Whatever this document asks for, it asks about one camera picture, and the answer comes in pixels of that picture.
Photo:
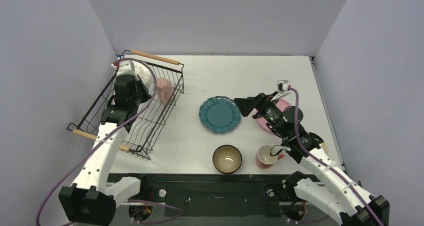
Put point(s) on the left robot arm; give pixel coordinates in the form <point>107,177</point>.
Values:
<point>88,199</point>

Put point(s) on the white cup with black rim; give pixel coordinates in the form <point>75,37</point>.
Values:
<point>144,73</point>

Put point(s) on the dark pink mug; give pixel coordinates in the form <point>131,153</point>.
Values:
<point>268,155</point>

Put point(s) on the black wire dish rack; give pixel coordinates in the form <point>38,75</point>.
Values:
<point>147,127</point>

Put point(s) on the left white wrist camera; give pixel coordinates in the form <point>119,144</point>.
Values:
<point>125,68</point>

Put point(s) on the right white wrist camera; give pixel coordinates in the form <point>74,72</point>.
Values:
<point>282,90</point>

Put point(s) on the cream and black small plate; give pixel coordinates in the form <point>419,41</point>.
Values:
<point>321,142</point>

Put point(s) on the teal scalloped ceramic plate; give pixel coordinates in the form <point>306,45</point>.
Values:
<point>219,114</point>

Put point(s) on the light pink mug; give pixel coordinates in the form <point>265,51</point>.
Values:
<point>164,90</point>

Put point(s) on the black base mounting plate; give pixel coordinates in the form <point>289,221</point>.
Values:
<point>219,194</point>

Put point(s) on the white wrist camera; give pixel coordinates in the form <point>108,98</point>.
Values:
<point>125,68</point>
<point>282,90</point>

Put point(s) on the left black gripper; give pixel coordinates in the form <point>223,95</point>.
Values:
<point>145,95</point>

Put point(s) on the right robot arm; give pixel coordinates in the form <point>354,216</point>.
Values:
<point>340,197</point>

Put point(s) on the black bowl cream inside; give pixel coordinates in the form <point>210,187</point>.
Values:
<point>227,159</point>

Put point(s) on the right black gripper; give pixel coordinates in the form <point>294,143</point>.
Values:
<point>258,102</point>

